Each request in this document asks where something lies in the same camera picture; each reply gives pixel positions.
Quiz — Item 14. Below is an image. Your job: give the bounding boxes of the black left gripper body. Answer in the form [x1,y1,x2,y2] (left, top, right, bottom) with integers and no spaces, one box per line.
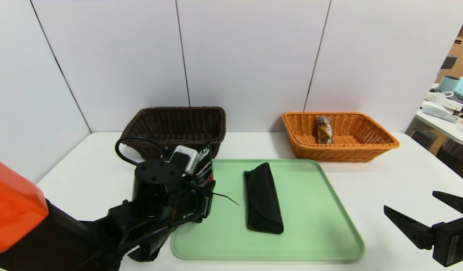
[190,180,216,223]

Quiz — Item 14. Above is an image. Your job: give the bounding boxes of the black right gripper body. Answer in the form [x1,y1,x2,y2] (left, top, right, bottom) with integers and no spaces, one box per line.
[431,214,463,268]

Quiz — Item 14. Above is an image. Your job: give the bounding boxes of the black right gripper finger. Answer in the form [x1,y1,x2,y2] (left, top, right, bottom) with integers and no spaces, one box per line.
[432,190,463,216]
[383,205,436,250]

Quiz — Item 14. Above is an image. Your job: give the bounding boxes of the black face cream tube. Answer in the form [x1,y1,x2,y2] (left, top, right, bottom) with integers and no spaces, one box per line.
[194,142,214,187]

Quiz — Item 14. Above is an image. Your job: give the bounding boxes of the black leather glasses case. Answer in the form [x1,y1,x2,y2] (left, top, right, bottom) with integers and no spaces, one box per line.
[244,162,285,235]

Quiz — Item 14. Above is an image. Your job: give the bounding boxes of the chocolate ball pack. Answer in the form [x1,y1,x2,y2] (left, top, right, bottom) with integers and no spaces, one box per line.
[316,116,333,144]

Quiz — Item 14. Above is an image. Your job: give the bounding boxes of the dark brown wicker basket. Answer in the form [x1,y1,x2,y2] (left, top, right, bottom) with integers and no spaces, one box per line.
[120,107,227,161]

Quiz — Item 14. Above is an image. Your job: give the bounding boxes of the orange wicker basket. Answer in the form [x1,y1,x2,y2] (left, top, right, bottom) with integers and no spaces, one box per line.
[282,111,400,163]

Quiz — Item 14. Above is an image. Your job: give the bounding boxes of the brown box under table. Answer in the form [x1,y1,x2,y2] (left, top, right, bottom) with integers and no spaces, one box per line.
[410,129,443,151]

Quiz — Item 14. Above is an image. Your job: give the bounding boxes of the white side table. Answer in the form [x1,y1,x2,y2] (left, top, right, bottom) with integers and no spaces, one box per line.
[415,109,463,148]

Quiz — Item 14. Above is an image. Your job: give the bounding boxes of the white power strip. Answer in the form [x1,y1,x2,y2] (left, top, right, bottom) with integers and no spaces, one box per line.
[421,101,458,124]

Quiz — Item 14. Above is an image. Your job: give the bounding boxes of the light green plastic tray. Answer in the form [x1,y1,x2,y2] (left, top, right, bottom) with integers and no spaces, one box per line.
[171,158,365,261]

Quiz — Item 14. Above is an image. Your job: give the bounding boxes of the teal cup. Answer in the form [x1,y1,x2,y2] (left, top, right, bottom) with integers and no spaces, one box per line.
[438,76,460,93]

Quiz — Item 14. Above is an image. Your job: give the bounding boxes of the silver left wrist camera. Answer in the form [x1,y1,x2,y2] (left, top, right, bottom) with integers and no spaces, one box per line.
[167,145,200,175]

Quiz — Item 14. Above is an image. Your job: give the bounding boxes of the black left wrist camera cable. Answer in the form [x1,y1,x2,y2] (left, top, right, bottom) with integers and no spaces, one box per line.
[115,137,171,166]

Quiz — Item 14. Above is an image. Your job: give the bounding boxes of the white cord bundle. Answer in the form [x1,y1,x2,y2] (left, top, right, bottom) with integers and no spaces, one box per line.
[425,91,463,112]

